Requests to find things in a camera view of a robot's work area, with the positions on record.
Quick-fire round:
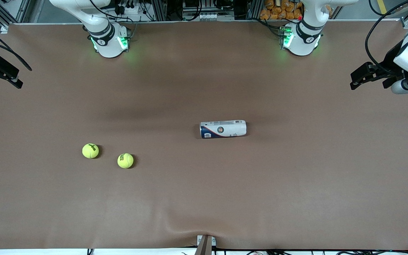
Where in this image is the aluminium rack frame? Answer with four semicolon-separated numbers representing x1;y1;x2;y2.
147;0;265;22

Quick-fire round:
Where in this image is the brown table mat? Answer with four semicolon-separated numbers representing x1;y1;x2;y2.
0;19;408;250

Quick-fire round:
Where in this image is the tennis ball Wilson print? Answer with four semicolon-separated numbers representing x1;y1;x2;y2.
117;153;134;169

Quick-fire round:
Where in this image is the tennis ball Roland Garros print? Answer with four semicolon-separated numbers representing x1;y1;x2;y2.
82;143;99;159

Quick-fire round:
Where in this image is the white power strip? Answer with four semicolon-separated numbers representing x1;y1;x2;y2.
114;0;144;16

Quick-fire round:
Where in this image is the orange netted bag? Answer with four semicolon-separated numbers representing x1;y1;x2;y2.
259;0;304;21

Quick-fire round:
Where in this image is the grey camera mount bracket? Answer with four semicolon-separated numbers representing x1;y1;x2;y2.
196;234;217;255

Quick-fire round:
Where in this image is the white blue tennis ball can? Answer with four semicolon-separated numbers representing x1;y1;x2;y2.
199;120;247;139

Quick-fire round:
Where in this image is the white terminal block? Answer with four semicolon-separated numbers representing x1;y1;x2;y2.
198;12;223;21

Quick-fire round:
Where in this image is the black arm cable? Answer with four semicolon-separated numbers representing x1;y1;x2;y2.
365;0;408;75
0;22;33;71

